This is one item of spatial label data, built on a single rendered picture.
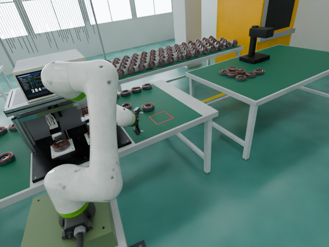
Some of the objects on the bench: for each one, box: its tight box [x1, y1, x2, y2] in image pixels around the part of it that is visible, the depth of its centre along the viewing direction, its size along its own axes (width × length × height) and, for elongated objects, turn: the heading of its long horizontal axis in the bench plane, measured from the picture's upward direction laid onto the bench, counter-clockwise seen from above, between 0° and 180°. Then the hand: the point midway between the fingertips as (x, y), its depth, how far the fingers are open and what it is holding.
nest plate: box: [50, 139, 75, 159], centre depth 143 cm, size 15×15×1 cm
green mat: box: [117, 84, 203, 144], centre depth 190 cm, size 94×61×1 cm, turn 38°
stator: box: [52, 139, 70, 152], centre depth 141 cm, size 11×11×4 cm
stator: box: [0, 152, 15, 166], centre depth 140 cm, size 11×11×4 cm
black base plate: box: [32, 124, 132, 183], centre depth 149 cm, size 47×64×2 cm
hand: (140, 121), depth 150 cm, fingers open, 13 cm apart
